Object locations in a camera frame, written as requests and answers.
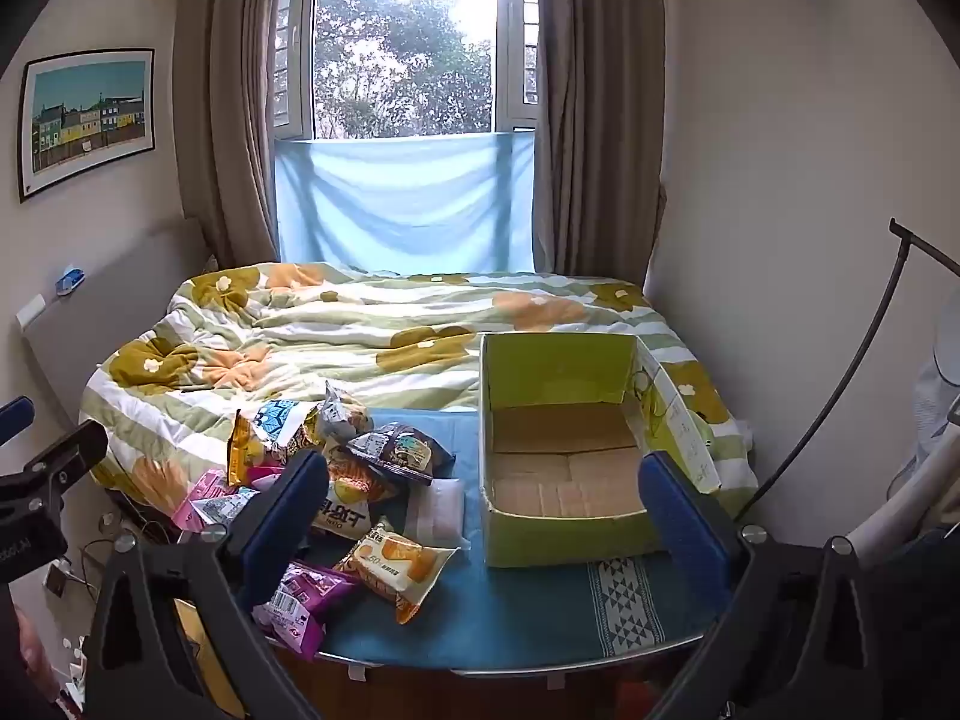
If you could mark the blue patterned tablecloth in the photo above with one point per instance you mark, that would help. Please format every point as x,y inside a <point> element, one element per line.
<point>525,607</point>

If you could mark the grey headboard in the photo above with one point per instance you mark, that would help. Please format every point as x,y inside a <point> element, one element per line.
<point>112,292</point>

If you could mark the grey printed snack packet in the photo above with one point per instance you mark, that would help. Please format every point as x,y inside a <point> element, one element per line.
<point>345,412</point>

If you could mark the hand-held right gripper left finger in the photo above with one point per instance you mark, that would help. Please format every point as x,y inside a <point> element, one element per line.
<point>285,525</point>

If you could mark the blue white small object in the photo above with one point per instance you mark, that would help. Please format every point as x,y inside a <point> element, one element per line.
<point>71,279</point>

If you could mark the white frame window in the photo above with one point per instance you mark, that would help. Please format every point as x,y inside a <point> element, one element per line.
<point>405,52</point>

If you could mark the dark brown snack packet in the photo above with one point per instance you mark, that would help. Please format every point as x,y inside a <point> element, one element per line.
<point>401,454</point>

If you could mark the framed houses picture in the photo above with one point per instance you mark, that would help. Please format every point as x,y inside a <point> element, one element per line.
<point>86,124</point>

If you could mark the pink barcode snack packet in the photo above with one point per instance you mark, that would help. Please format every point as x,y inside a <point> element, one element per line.
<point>199,491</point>

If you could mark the orange bread snack packet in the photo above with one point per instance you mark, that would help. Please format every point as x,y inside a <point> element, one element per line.
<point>397,562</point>

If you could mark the white small block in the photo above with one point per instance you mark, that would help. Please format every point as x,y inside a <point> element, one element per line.
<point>30,313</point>

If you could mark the person's left hand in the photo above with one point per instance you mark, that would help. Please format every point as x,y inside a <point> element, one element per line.
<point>36,652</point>

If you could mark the green cardboard box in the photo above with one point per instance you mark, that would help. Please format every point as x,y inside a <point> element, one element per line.
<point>555,540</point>

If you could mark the light blue window cloth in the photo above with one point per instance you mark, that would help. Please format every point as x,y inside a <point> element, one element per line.
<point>405,202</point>

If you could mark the floral striped blanket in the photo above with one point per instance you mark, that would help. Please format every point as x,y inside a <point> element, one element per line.
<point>337,330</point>

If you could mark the purple snack packet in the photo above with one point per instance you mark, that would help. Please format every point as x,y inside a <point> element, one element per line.
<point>307,600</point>

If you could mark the golden brown snack packet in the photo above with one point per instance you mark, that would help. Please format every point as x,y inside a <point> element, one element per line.
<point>244,450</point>

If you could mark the white yellow snack packet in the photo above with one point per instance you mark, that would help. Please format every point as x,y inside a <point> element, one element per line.
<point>341,514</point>

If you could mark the white plain packet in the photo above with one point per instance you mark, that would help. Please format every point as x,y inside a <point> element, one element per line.
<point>442,506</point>

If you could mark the brown curtain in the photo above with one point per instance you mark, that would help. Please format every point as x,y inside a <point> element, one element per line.
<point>225,105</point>
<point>600,105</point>

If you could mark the pink strawberry candy packet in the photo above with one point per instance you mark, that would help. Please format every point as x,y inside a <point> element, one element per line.
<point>232,511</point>

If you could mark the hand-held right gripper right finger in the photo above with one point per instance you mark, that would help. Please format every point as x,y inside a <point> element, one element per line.
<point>682,525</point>

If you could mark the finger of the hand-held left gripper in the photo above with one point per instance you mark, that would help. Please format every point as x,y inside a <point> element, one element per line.
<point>16,416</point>
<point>67,461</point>

